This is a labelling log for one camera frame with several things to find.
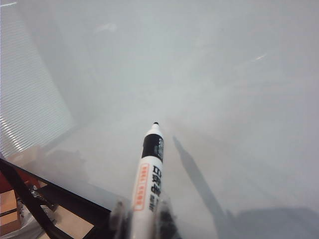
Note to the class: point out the black whiteboard frame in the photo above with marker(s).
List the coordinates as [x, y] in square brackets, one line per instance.
[74, 199]

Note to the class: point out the brown cardboard box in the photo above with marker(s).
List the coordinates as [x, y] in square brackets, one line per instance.
[8, 206]

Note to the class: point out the white whiteboard marker black band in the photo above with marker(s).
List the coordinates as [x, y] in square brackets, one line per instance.
[149, 179]

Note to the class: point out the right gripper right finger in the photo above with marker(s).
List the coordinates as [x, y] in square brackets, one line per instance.
[166, 221]

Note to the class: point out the white glass whiteboard panel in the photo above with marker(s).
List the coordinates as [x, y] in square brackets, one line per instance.
[199, 74]

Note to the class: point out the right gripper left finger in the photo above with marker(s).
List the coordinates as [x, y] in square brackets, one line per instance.
[120, 221]

